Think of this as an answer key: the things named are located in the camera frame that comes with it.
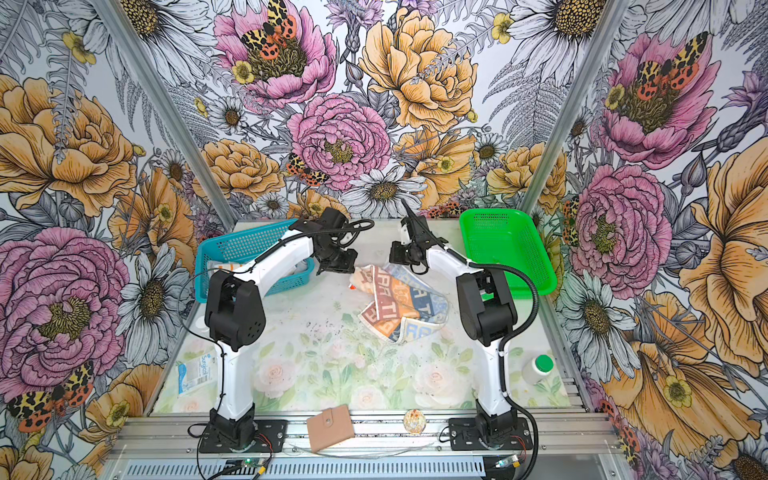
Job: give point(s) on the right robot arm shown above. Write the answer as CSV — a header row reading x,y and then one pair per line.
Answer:
x,y
486,310

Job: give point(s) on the blue white plastic packet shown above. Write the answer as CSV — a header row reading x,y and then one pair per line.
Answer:
x,y
195,373

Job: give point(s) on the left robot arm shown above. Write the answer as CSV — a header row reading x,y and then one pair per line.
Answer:
x,y
236,319

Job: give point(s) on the brown leather wallet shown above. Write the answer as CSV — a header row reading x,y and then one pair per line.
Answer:
x,y
330,427

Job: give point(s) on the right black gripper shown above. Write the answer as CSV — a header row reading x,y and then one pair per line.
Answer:
x,y
396,257

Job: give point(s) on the white bottle green cap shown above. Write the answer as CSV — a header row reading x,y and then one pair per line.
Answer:
x,y
537,368

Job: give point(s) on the orange patterned white towel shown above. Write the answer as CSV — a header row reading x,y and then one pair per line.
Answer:
x,y
300,275

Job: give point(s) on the aluminium front rail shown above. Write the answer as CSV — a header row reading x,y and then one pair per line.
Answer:
x,y
572,444

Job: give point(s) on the green plastic basket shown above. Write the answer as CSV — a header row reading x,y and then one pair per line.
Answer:
x,y
508,237

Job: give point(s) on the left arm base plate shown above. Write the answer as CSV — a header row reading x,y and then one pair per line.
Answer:
x,y
261,436

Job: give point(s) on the teal plastic basket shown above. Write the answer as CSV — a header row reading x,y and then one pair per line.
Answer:
x,y
239,248

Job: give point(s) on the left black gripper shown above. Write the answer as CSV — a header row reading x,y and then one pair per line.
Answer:
x,y
346,266

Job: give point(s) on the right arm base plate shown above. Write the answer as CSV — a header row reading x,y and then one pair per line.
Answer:
x,y
466,434

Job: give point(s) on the striped grey patterned towel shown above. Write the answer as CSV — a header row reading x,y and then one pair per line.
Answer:
x,y
403,308

